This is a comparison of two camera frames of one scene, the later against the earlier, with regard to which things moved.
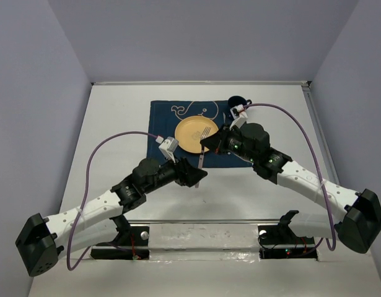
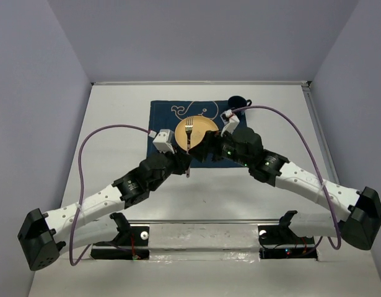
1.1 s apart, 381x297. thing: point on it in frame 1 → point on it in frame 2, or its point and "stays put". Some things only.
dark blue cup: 235,100 stays put
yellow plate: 191,130 stays put
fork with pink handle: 205,132 → 188,129
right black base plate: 280,241 stays put
